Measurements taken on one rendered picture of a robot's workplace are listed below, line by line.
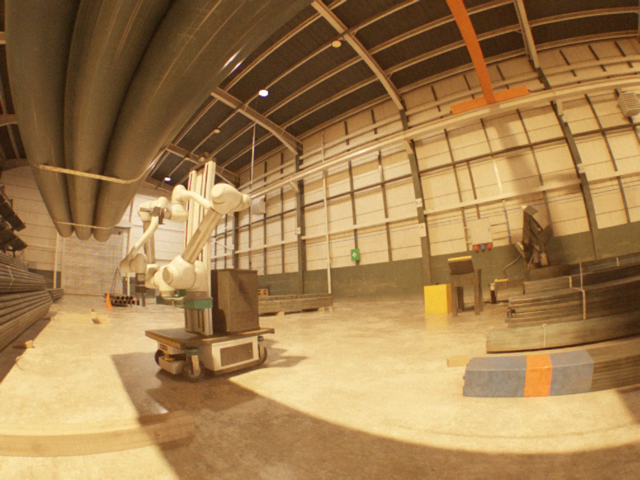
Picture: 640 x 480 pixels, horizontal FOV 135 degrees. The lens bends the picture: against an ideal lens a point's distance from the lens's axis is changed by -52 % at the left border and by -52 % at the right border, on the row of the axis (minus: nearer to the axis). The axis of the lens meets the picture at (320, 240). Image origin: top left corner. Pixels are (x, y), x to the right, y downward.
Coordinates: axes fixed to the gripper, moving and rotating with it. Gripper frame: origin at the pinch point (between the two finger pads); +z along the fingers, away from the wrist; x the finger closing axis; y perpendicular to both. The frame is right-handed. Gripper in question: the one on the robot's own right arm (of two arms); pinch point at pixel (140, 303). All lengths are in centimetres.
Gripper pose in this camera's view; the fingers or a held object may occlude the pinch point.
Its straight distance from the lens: 222.1
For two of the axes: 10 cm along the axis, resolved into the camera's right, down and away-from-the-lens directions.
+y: 5.2, 1.3, 8.4
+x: -8.5, 1.3, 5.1
